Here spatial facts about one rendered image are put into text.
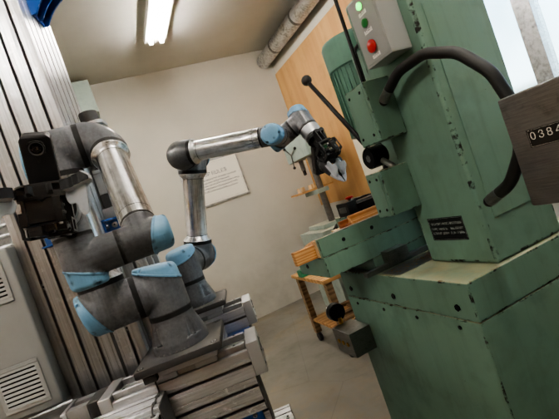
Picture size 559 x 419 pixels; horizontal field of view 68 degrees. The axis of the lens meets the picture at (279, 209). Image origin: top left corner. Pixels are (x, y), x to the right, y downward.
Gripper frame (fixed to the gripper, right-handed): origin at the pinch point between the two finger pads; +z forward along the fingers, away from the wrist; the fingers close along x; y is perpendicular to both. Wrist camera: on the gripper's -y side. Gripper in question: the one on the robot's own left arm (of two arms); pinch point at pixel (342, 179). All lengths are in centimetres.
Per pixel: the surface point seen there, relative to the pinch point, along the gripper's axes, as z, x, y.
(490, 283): 56, -8, 35
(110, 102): -266, -47, -175
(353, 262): 31.0, -18.5, 8.1
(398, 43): 6, -6, 60
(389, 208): 28.4, -11.9, 28.8
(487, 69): 28, -5, 69
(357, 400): 62, -1, -110
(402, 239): 30.9, -0.4, 7.9
